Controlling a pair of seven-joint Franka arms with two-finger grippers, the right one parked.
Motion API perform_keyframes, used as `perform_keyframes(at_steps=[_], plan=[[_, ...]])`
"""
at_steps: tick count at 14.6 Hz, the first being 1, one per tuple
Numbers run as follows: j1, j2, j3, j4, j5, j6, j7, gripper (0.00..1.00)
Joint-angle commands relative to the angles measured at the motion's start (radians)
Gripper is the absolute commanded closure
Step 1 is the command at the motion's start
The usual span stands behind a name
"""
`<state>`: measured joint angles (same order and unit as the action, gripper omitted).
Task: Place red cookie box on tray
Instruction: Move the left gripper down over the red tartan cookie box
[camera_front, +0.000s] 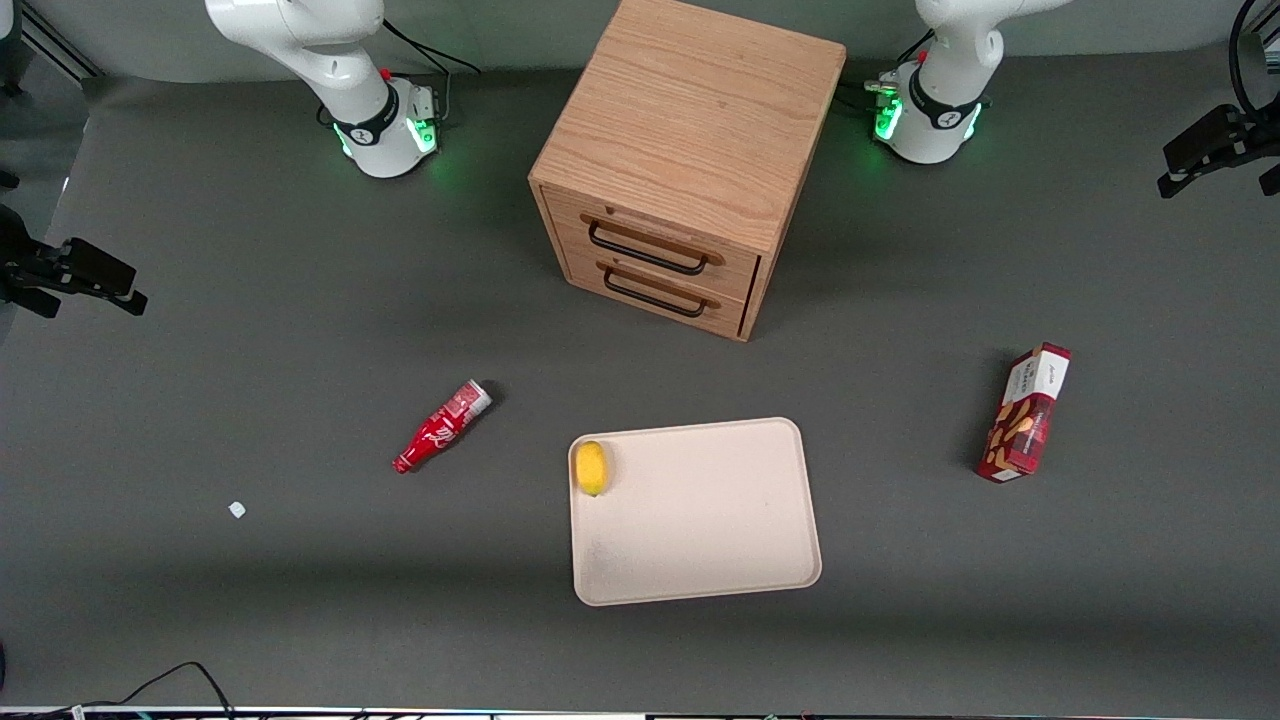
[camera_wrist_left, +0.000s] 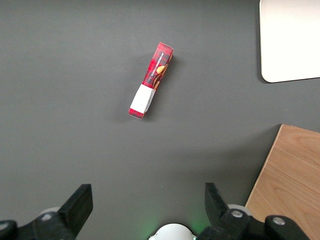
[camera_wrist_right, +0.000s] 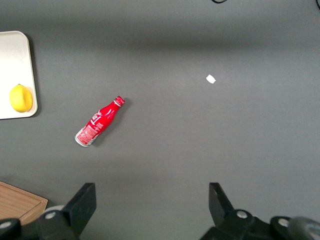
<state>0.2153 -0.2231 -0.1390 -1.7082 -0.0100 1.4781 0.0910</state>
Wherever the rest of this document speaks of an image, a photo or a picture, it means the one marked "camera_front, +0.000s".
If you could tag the aluminium frame rail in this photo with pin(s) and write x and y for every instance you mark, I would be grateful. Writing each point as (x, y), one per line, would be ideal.
(60, 45)

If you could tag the red tartan cookie box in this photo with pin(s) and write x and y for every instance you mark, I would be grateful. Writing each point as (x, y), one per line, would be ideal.
(1025, 415)

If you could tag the yellow lemon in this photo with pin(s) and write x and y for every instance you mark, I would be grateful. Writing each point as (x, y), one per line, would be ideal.
(591, 468)

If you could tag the beige plastic tray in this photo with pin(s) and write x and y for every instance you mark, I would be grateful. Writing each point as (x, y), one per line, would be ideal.
(700, 515)

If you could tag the wooden two-drawer cabinet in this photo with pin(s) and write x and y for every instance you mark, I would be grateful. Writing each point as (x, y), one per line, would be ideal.
(690, 120)

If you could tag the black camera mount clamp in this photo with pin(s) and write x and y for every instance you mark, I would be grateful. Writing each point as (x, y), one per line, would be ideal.
(1215, 140)
(80, 270)

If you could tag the red soda bottle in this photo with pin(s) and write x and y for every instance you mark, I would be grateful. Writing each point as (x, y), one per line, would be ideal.
(440, 430)

